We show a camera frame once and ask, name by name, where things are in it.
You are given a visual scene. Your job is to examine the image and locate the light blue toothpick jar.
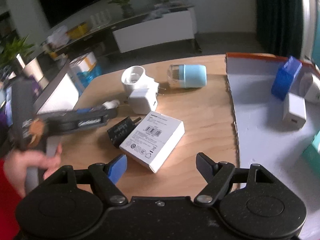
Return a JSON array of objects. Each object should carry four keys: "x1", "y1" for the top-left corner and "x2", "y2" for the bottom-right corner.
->
[{"x1": 167, "y1": 64, "x2": 207, "y2": 89}]

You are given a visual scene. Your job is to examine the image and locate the dark green curtain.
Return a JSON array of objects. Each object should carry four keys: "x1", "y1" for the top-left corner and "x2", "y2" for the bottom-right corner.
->
[{"x1": 256, "y1": 0, "x2": 303, "y2": 59}]

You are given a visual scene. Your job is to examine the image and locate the round dark side table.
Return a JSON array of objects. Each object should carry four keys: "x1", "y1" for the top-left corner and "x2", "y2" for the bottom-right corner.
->
[{"x1": 0, "y1": 55, "x2": 81, "y2": 116}]

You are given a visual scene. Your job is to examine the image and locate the white paper cup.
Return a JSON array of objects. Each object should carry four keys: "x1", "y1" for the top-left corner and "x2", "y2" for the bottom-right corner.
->
[{"x1": 23, "y1": 57, "x2": 44, "y2": 82}]

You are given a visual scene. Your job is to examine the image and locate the white barcode product box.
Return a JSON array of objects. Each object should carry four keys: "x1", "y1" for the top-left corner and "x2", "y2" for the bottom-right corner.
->
[{"x1": 119, "y1": 111, "x2": 185, "y2": 173}]

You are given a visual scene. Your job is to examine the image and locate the orange-edged cardboard box tray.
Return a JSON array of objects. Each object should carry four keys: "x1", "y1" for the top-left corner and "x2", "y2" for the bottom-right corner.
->
[{"x1": 226, "y1": 53, "x2": 319, "y2": 239}]

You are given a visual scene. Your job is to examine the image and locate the white yellow cardboard box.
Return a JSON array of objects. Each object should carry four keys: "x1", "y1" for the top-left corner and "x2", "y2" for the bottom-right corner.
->
[{"x1": 70, "y1": 52, "x2": 97, "y2": 74}]

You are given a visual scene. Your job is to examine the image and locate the white round plug nightlight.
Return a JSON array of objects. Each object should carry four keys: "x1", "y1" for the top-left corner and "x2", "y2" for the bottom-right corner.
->
[{"x1": 299, "y1": 73, "x2": 320, "y2": 104}]

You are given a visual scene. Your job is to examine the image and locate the blue plastic case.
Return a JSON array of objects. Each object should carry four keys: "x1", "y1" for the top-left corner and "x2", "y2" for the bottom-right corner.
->
[{"x1": 271, "y1": 56, "x2": 302, "y2": 101}]

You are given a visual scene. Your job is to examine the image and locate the potted bamboo plant in vase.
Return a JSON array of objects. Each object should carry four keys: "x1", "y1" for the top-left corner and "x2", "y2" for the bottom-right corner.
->
[{"x1": 108, "y1": 0, "x2": 135, "y2": 19}]

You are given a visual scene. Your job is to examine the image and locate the teal product box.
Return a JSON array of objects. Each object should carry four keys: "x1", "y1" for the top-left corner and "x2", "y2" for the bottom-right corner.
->
[{"x1": 302, "y1": 131, "x2": 320, "y2": 177}]

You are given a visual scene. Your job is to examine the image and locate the black plug adapter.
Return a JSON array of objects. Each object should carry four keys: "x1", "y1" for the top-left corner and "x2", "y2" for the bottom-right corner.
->
[{"x1": 107, "y1": 116, "x2": 142, "y2": 148}]

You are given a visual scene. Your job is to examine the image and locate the blue plastic bag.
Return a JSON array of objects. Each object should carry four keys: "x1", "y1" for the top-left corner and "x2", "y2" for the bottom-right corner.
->
[{"x1": 76, "y1": 64, "x2": 102, "y2": 88}]

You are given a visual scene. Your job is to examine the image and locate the white wifi router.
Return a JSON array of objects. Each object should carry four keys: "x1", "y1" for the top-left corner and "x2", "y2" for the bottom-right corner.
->
[{"x1": 90, "y1": 9, "x2": 112, "y2": 29}]

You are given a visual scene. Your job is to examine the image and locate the white cube plug charger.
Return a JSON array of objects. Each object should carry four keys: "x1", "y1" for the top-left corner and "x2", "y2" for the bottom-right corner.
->
[{"x1": 128, "y1": 88, "x2": 158, "y2": 115}]

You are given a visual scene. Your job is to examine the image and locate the white tv cabinet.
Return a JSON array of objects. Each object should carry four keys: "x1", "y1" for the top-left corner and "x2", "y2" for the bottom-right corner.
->
[{"x1": 55, "y1": 4, "x2": 197, "y2": 54}]

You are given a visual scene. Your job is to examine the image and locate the white usb charger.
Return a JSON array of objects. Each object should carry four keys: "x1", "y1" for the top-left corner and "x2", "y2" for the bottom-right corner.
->
[{"x1": 283, "y1": 93, "x2": 307, "y2": 129}]

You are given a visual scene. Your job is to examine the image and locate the person's left hand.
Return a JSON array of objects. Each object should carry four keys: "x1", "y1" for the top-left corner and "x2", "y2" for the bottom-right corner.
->
[{"x1": 3, "y1": 143, "x2": 62, "y2": 197}]

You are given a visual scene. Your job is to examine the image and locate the white plastic bag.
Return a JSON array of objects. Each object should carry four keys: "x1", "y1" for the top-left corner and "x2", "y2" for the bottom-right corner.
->
[{"x1": 47, "y1": 25, "x2": 70, "y2": 49}]

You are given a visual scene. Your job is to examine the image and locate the yellow tin box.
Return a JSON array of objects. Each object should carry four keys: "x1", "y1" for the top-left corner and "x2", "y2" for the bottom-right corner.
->
[{"x1": 67, "y1": 22, "x2": 89, "y2": 40}]

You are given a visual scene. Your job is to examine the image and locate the white round socket adapter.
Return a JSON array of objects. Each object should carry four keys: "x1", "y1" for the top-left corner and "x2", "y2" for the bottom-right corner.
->
[{"x1": 121, "y1": 66, "x2": 159, "y2": 96}]

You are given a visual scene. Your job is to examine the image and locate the leafy plant on side table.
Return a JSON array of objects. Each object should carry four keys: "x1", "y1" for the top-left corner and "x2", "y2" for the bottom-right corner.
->
[{"x1": 1, "y1": 34, "x2": 35, "y2": 74}]

